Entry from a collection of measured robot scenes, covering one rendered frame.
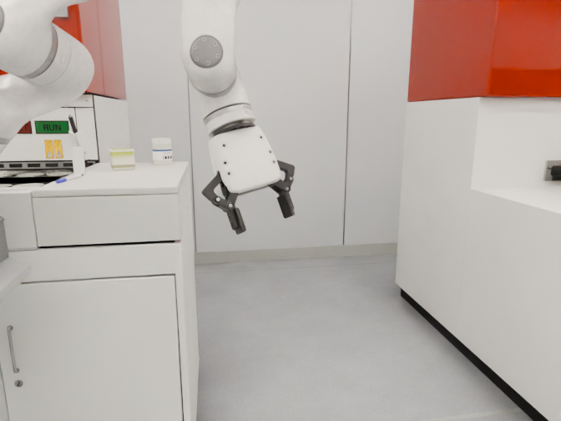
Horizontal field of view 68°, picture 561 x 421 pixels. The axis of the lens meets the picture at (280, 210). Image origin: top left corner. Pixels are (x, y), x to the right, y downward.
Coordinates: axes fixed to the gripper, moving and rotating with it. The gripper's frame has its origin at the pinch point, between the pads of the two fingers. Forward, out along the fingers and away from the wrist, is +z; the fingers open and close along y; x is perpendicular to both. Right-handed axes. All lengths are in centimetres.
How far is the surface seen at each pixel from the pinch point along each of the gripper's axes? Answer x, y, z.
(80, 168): -73, 19, -36
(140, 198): -45.4, 9.6, -17.3
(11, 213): -55, 38, -23
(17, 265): -46, 39, -10
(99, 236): -52, 21, -12
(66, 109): -101, 15, -67
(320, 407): -96, -40, 74
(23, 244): -57, 38, -16
